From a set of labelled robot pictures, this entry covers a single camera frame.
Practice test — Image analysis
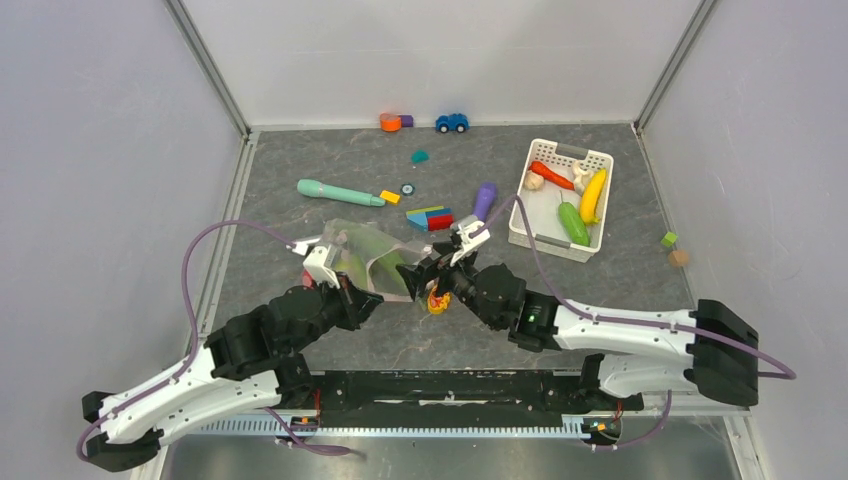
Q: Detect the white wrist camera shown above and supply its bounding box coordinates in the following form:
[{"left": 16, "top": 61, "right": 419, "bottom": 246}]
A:
[
  {"left": 290, "top": 237, "right": 341, "bottom": 289},
  {"left": 450, "top": 215, "right": 491, "bottom": 266}
]

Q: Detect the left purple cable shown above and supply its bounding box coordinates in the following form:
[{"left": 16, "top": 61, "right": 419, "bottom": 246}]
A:
[{"left": 75, "top": 219, "right": 352, "bottom": 462}]

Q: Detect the clear polka dot zip bag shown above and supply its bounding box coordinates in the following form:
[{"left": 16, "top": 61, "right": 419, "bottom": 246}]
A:
[{"left": 303, "top": 219, "right": 432, "bottom": 302}]

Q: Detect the orange round toy slice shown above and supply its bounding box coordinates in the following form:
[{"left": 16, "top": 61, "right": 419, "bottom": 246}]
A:
[{"left": 426, "top": 286, "right": 452, "bottom": 315}]

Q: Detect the purple toy microphone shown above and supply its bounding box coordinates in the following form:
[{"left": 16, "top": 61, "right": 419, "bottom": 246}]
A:
[{"left": 472, "top": 182, "right": 497, "bottom": 222}]

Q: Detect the white toy mushroom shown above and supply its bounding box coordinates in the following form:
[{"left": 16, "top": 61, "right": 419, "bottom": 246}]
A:
[{"left": 572, "top": 161, "right": 593, "bottom": 195}]

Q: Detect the blue red green brick stack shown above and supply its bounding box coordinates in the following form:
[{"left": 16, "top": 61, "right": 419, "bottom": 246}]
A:
[{"left": 406, "top": 206, "right": 454, "bottom": 231}]

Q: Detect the small green cube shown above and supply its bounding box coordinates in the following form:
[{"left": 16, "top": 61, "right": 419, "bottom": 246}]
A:
[{"left": 661, "top": 231, "right": 678, "bottom": 249}]

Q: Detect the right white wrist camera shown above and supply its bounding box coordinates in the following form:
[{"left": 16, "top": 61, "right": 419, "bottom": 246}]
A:
[{"left": 450, "top": 215, "right": 491, "bottom": 266}]

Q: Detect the purple cable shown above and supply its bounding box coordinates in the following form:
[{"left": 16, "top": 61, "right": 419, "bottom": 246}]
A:
[
  {"left": 75, "top": 219, "right": 352, "bottom": 462},
  {"left": 473, "top": 194, "right": 796, "bottom": 452}
]

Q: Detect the white perforated plastic basket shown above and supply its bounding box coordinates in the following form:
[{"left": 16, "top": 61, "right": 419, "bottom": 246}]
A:
[{"left": 508, "top": 138, "right": 614, "bottom": 263}]

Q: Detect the mint green toy microphone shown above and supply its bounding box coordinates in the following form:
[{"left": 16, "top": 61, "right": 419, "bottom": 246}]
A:
[{"left": 297, "top": 179, "right": 386, "bottom": 207}]

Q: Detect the short green toy gourd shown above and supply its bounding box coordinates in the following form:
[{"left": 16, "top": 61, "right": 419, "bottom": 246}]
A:
[{"left": 557, "top": 202, "right": 591, "bottom": 247}]

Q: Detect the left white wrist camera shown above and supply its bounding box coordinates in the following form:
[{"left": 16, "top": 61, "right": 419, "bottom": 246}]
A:
[{"left": 290, "top": 237, "right": 341, "bottom": 289}]

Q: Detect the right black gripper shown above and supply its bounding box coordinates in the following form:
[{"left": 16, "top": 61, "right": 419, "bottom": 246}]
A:
[{"left": 396, "top": 240, "right": 501, "bottom": 330}]

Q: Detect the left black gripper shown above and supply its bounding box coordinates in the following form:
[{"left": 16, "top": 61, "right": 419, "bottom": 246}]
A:
[{"left": 285, "top": 269, "right": 385, "bottom": 356}]

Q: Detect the tan wooden cube right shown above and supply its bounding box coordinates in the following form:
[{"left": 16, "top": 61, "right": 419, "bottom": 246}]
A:
[{"left": 667, "top": 249, "right": 690, "bottom": 268}]

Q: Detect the red toy chili pepper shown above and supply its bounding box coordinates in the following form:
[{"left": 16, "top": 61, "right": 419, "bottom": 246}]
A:
[{"left": 529, "top": 161, "right": 575, "bottom": 191}]

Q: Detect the yellow small brick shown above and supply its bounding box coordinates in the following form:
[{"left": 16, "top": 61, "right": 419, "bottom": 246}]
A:
[{"left": 379, "top": 190, "right": 401, "bottom": 205}]

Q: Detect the teal small block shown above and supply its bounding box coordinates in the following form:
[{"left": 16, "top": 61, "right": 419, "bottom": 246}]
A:
[{"left": 411, "top": 150, "right": 429, "bottom": 164}]

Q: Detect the orange and purple block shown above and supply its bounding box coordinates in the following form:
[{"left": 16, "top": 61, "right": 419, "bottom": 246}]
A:
[{"left": 378, "top": 113, "right": 415, "bottom": 133}]

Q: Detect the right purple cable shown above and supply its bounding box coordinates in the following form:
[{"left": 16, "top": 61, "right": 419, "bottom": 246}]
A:
[{"left": 473, "top": 194, "right": 796, "bottom": 452}]

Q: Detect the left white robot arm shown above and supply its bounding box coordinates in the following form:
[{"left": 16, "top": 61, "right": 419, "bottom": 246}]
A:
[{"left": 78, "top": 280, "right": 384, "bottom": 472}]

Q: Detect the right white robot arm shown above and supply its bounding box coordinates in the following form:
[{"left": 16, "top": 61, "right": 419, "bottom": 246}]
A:
[{"left": 396, "top": 255, "right": 759, "bottom": 408}]

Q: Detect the blue toy car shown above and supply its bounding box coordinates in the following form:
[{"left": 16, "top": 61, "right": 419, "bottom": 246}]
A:
[{"left": 435, "top": 113, "right": 470, "bottom": 133}]

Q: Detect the yellow toy banana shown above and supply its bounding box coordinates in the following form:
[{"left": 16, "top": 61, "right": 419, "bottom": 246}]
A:
[{"left": 579, "top": 169, "right": 607, "bottom": 225}]

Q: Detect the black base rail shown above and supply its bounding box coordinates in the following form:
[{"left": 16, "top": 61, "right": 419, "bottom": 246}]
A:
[{"left": 276, "top": 370, "right": 644, "bottom": 428}]

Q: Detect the white toy garlic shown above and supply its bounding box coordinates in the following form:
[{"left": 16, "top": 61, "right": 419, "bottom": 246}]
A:
[{"left": 523, "top": 171, "right": 545, "bottom": 191}]

